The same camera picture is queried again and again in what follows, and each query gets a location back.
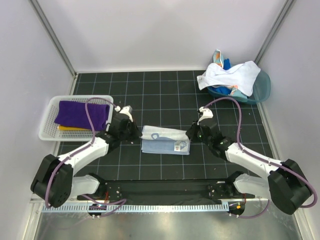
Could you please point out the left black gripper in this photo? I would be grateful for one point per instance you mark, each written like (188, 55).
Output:
(136, 133)

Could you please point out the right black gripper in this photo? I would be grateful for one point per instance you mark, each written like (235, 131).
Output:
(191, 133)

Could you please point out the light blue bear towel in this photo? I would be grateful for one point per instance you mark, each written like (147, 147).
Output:
(167, 141)

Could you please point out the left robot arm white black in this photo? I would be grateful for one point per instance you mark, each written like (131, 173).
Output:
(56, 181)

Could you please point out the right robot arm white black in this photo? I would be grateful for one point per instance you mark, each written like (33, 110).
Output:
(281, 182)

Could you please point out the black grid mat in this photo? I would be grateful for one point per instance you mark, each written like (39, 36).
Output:
(169, 99)

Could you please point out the purple folded towel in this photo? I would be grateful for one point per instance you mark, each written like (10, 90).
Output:
(73, 114)

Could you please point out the yellow folded towel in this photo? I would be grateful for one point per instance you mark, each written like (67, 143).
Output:
(67, 128)

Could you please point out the teal plastic bowl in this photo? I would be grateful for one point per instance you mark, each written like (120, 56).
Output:
(261, 91)

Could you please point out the white towel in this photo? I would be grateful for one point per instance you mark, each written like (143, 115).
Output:
(241, 75)

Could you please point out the white plastic basket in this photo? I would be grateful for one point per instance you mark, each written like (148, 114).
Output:
(48, 128)

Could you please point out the dark blue towel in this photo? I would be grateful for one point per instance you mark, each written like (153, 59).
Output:
(226, 64)

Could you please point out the orange patterned towel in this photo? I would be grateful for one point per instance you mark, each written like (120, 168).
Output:
(218, 58)

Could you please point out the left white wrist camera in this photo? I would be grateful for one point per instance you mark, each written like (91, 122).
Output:
(126, 110)

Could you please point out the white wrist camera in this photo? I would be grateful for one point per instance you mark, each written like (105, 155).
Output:
(126, 110)
(204, 113)

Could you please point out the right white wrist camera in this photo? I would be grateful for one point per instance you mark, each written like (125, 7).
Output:
(204, 113)

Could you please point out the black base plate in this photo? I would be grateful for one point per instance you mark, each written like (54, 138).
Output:
(169, 192)

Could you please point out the aluminium rail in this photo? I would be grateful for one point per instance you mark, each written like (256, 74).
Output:
(60, 199)

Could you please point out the white slotted cable duct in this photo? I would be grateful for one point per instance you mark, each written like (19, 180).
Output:
(87, 207)

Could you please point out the left aluminium frame post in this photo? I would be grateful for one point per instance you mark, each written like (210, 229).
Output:
(52, 35)

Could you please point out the aluminium frame post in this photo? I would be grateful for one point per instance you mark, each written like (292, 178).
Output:
(52, 35)
(275, 28)

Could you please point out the right aluminium frame post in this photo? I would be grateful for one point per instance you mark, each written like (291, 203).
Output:
(275, 28)

